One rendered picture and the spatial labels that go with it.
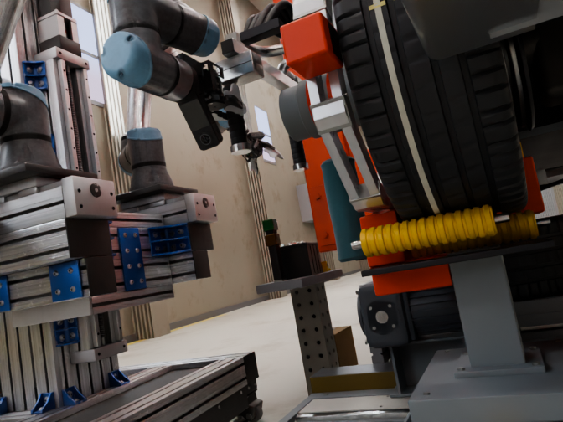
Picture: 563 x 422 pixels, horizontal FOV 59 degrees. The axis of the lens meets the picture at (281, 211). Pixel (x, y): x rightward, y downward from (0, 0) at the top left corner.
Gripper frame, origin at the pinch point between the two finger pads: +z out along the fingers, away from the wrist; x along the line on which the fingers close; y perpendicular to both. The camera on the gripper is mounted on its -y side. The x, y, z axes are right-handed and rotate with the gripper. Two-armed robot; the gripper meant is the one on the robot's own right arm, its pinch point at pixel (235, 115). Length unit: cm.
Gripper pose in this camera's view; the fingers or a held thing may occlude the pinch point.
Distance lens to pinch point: 109.3
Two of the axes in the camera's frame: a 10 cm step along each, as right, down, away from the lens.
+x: -8.9, 2.1, 4.0
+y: -1.7, -9.8, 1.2
